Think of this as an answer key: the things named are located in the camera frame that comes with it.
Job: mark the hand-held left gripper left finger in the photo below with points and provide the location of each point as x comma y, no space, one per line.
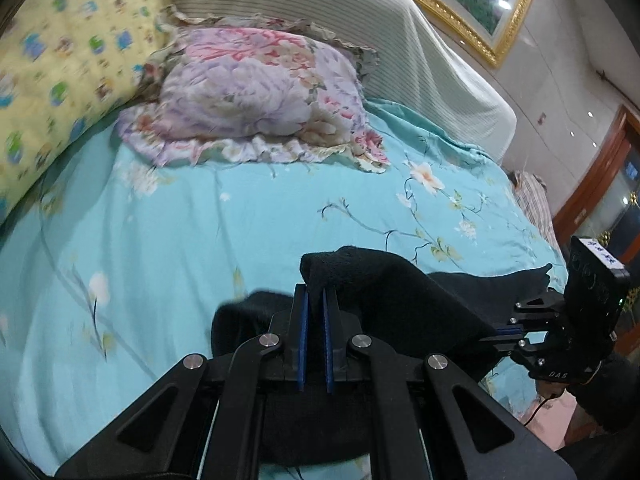
301,342

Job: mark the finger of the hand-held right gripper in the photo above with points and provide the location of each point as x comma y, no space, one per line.
507,334
542,302

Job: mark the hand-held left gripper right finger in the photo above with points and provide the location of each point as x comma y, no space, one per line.
330,347

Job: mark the black pants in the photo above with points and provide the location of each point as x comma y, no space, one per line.
400,300

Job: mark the person's right forearm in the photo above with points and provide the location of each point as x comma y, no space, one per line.
607,390

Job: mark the plaid cloth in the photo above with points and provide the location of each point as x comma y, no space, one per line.
537,200

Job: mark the turquoise floral bed sheet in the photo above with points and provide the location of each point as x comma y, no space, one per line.
225,220

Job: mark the floral ruffled pillow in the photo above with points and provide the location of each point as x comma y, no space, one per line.
250,95

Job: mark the gold framed flower painting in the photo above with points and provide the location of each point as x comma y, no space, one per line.
480,5

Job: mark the yellow animal print pillow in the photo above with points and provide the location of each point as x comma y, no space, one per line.
65,70

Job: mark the wooden door frame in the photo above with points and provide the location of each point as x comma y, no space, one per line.
595,170

